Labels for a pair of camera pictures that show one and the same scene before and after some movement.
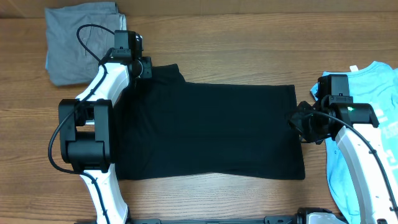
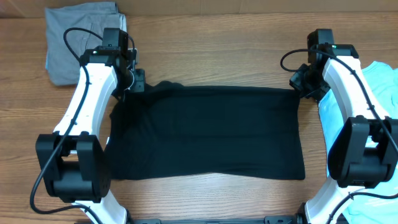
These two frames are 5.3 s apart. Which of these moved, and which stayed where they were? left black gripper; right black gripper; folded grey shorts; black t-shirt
Moved: right black gripper; left black gripper
Stayed: folded grey shorts; black t-shirt
